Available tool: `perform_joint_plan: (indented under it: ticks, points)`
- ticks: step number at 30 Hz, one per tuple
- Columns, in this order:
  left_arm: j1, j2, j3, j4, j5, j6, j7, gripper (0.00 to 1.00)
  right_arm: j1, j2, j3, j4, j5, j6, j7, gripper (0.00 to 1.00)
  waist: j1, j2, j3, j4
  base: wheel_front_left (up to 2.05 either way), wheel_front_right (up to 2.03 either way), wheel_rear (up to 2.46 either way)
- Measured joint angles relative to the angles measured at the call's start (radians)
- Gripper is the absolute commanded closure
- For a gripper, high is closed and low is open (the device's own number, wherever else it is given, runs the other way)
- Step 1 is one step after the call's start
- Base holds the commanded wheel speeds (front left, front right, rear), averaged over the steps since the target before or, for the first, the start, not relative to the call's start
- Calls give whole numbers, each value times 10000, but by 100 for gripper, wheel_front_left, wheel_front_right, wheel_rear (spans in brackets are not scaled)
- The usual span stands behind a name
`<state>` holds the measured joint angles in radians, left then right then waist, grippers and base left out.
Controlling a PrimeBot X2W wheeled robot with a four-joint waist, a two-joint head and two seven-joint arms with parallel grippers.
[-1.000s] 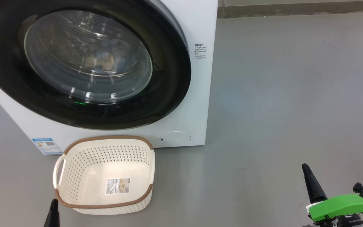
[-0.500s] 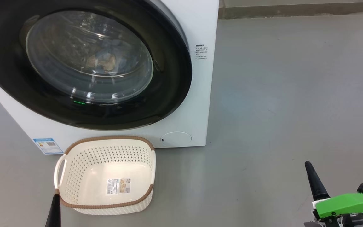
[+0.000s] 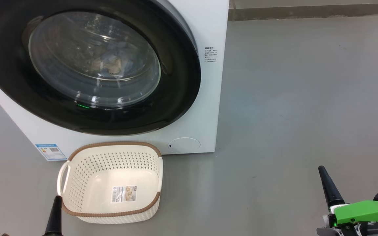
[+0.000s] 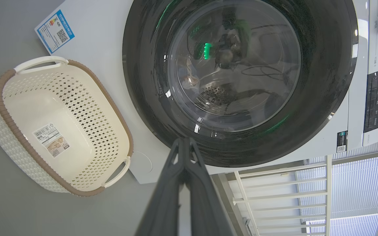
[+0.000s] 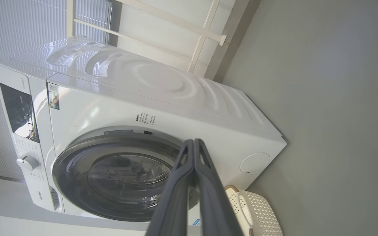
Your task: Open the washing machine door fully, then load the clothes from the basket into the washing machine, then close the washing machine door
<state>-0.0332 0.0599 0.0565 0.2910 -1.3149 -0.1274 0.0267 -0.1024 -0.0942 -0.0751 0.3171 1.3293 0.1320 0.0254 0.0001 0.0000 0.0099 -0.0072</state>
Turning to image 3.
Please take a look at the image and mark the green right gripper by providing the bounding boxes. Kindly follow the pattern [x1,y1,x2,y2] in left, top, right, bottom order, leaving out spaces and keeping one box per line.
[317,166,378,236]

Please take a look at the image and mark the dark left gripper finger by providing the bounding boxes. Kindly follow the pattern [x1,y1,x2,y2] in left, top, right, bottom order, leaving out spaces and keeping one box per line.
[44,195,63,236]

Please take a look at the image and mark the black round glass washer door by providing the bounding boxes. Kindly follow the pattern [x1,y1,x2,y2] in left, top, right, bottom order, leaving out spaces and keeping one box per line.
[0,0,202,137]

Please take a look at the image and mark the blue patterned clothes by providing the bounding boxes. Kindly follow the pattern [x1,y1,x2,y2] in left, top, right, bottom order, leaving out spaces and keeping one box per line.
[89,41,145,81]

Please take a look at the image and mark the basket product label sticker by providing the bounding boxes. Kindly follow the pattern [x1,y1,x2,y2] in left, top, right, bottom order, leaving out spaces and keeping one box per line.
[111,186,137,203]

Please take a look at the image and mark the cream perforated laundry basket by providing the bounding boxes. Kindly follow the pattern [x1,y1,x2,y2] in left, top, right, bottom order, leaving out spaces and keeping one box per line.
[57,142,163,225]

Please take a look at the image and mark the white front-load washing machine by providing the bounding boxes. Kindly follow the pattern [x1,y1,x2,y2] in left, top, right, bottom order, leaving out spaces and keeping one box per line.
[0,0,230,162]

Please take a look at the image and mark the blue energy label sticker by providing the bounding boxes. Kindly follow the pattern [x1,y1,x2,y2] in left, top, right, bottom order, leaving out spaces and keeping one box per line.
[35,144,67,162]

